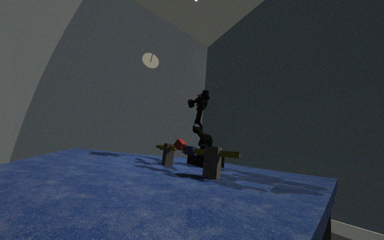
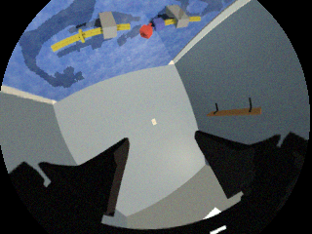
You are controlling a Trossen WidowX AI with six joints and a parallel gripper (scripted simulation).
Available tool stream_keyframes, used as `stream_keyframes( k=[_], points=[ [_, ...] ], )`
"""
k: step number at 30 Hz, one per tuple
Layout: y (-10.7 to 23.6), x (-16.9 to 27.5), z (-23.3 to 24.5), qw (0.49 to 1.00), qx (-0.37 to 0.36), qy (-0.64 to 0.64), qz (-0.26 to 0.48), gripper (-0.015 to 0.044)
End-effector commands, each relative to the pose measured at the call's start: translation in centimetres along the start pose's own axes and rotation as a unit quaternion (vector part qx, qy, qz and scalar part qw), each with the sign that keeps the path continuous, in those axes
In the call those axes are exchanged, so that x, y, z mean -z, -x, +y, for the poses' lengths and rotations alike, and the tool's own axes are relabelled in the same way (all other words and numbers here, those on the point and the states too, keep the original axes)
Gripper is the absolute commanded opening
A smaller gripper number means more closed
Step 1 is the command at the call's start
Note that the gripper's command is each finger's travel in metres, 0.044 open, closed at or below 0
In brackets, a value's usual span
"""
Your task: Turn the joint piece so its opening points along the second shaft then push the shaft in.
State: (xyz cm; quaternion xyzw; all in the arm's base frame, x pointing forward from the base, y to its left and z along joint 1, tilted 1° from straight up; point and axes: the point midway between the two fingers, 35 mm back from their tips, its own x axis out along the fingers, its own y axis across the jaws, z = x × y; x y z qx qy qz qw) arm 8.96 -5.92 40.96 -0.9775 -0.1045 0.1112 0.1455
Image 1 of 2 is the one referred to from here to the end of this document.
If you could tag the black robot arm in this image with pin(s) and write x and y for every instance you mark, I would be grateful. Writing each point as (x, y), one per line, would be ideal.
(205, 139)

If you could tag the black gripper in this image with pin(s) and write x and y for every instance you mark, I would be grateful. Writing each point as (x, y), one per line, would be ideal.
(201, 97)

